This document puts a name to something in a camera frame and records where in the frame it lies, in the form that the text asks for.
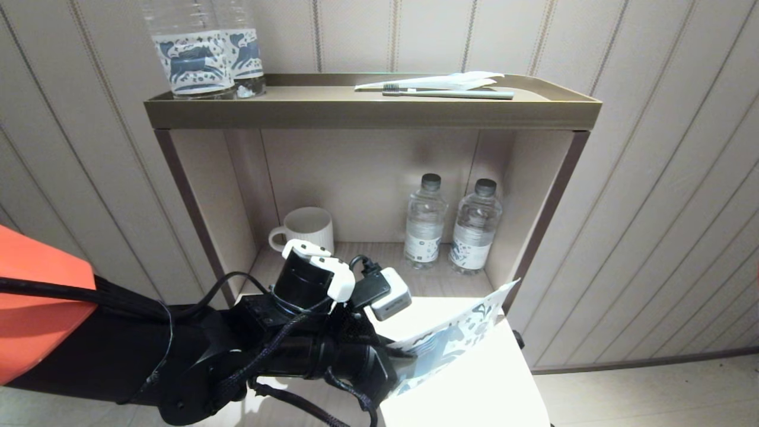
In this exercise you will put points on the small clear water bottle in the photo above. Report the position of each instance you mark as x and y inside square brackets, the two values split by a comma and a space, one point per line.
[425, 225]
[474, 231]

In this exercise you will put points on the white ribbed ceramic mug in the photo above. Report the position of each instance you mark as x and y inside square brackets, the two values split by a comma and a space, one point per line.
[308, 225]

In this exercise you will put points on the large bottle horse print label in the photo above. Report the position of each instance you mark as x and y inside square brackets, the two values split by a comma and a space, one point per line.
[193, 59]
[249, 53]

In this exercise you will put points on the beige open shelf cabinet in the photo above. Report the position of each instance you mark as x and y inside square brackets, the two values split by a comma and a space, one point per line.
[367, 172]

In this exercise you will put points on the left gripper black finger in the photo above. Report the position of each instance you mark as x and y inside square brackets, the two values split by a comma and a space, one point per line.
[398, 349]

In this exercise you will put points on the brass coloured tray shelf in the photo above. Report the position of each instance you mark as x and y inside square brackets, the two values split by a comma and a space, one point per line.
[356, 112]

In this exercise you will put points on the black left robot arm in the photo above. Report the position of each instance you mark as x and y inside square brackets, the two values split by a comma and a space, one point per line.
[118, 356]

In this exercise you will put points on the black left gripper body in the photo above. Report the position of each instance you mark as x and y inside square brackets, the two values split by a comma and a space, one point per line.
[362, 367]

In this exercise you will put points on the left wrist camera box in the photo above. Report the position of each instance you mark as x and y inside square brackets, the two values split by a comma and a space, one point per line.
[388, 296]

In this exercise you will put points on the small black knob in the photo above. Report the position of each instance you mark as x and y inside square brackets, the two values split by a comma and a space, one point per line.
[517, 339]

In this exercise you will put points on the white horse-print zip pouch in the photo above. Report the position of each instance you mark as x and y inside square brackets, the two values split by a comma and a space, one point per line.
[456, 338]

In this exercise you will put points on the white paper wrapper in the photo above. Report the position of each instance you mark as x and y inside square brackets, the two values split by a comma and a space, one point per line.
[450, 80]

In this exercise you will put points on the grey-green toothbrush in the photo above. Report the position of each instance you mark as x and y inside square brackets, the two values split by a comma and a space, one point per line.
[462, 94]

